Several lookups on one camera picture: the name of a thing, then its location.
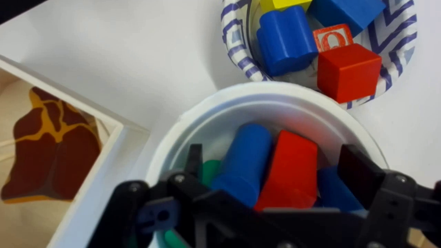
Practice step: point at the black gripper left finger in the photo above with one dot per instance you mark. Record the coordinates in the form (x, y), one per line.
(138, 206)

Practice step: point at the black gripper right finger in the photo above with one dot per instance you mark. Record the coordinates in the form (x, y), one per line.
(399, 206)

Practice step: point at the brown giraffe pattern toy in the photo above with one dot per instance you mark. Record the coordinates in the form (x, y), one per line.
(49, 155)

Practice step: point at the red wooden cube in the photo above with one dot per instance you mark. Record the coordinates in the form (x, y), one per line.
(348, 73)
(289, 169)

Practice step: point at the open wooden box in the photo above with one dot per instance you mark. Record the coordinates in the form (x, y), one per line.
(114, 151)

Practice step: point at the white plastic bowl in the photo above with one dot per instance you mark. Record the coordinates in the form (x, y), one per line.
(275, 103)

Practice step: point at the blue patterned paper bowl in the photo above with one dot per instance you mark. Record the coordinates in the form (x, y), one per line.
(235, 45)

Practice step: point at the green wooden block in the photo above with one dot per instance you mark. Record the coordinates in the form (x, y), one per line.
(209, 172)
(173, 239)

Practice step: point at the red letter block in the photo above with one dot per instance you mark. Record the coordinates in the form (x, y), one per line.
(332, 35)

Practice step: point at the blue rectangular wooden block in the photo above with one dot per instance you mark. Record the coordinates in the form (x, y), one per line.
(348, 13)

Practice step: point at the blue bridge shaped block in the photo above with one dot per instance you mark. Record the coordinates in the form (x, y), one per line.
(286, 41)

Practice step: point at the yellow wooden cube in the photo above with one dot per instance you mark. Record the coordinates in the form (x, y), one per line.
(284, 2)

